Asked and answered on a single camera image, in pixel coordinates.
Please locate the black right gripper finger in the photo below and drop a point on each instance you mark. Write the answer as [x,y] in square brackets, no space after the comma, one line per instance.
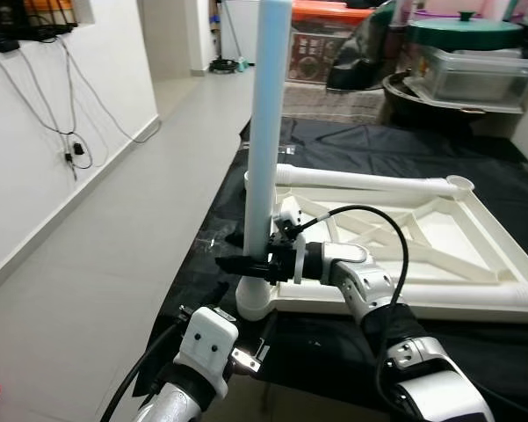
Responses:
[242,265]

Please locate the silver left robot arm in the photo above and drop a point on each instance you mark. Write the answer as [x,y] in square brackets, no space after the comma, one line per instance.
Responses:
[171,409]

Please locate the black tablecloth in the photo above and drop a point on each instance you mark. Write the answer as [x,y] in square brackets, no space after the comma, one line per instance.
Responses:
[378,145]

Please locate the white plastic table top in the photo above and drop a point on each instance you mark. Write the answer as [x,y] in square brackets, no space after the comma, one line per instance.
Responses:
[457,237]

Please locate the black round basin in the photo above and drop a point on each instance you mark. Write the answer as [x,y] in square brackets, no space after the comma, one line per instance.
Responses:
[404,101]

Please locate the mop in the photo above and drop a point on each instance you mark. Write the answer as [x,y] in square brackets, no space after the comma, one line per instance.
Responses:
[224,65]

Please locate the black power adapter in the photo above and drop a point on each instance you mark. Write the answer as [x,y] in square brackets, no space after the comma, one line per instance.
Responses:
[72,156]

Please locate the black bag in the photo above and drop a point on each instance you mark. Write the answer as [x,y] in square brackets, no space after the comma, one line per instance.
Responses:
[360,61]

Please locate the white cabinet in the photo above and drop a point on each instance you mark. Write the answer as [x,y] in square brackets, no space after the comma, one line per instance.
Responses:
[237,26]

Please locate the clear plastic storage container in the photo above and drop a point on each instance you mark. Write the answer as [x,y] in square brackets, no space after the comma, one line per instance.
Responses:
[474,79]

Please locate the green pot lid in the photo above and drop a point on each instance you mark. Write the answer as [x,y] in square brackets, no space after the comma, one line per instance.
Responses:
[466,35]

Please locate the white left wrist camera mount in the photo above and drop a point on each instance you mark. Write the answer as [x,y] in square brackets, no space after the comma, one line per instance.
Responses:
[206,343]

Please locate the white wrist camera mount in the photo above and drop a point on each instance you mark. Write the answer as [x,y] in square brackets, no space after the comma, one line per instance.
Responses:
[206,343]
[288,214]

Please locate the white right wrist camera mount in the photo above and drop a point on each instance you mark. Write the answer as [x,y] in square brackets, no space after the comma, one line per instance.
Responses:
[288,214]

